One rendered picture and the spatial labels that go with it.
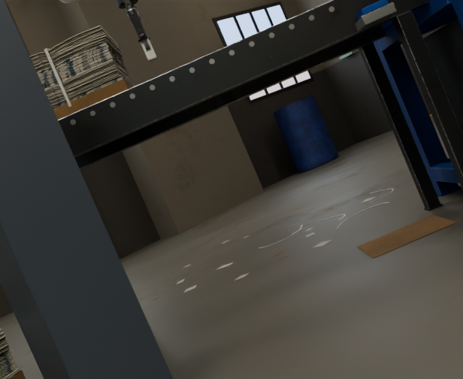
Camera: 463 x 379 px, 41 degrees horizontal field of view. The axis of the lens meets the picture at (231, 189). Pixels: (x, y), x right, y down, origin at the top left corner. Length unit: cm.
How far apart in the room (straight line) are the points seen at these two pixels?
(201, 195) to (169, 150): 57
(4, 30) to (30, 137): 23
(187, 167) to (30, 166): 525
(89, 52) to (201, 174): 466
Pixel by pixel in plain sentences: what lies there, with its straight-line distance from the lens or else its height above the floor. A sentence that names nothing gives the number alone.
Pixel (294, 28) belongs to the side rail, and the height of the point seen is 77.
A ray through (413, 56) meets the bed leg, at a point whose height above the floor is 55.
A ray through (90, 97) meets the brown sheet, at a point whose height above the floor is 84.
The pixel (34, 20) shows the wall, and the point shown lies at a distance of 693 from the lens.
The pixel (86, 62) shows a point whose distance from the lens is 205.
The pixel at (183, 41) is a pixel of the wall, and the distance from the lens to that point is 702.
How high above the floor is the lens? 48
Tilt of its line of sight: 3 degrees down
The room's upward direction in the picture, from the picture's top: 23 degrees counter-clockwise
